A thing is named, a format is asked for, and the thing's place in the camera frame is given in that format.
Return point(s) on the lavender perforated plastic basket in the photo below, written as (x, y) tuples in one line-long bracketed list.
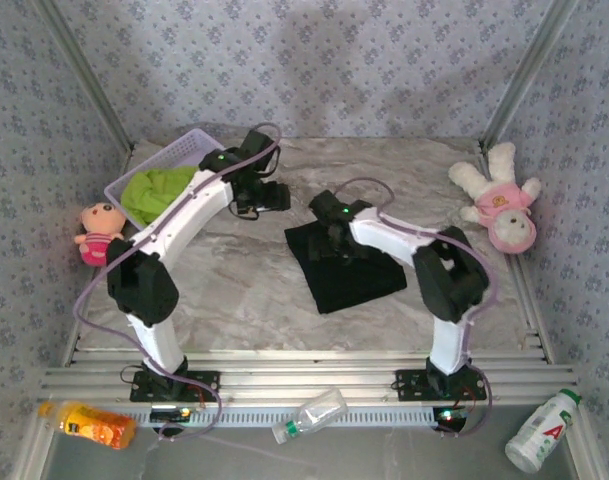
[(179, 150)]

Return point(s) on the orange juice bottle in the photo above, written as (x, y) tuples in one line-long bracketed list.
[(94, 425)]

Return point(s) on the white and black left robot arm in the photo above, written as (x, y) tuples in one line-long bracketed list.
[(184, 210)]

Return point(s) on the white bunny plush, pink shirt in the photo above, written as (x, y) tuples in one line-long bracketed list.
[(499, 200)]

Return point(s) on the lime green shorts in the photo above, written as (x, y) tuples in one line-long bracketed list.
[(149, 190)]

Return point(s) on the aluminium corner post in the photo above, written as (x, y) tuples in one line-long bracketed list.
[(88, 75), (525, 75)]

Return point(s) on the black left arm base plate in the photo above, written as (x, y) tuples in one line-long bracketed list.
[(204, 385)]

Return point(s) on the small black controller board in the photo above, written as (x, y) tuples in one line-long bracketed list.
[(449, 416), (169, 414)]

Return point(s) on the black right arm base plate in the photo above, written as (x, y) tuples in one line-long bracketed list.
[(414, 385)]

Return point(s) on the white bottle with red letter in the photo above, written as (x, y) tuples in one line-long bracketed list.
[(539, 435)]

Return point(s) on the black t-shirt with blue logo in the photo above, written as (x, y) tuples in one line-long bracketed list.
[(354, 285)]

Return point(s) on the small doll plush, pink dress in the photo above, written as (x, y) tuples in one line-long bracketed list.
[(99, 235)]

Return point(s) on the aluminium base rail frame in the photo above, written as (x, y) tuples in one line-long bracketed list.
[(309, 372)]

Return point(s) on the clear empty plastic bottle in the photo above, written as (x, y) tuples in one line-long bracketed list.
[(316, 412)]

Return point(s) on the aluminium side rail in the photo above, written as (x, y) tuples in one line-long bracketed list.
[(539, 340), (70, 352)]

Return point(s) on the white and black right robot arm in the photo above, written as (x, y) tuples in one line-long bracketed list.
[(384, 240)]

